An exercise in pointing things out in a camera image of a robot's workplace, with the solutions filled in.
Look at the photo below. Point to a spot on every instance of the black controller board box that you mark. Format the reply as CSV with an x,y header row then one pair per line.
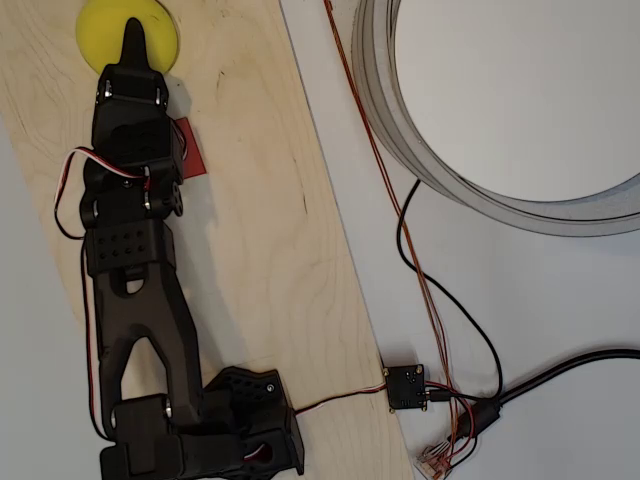
x,y
405,387

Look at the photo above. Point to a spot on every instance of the yellow round sponge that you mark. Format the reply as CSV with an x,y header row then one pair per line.
x,y
100,30

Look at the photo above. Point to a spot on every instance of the red square block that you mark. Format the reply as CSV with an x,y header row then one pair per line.
x,y
195,160

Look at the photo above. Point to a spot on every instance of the light plywood board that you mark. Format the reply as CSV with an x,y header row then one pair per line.
x,y
280,250

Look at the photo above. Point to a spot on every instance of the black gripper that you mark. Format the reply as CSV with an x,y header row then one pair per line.
x,y
131,84

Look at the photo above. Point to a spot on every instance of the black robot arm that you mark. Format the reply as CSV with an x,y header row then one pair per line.
x,y
135,310

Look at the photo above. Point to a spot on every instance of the grey round lamp shade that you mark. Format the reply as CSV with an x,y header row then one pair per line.
x,y
375,100

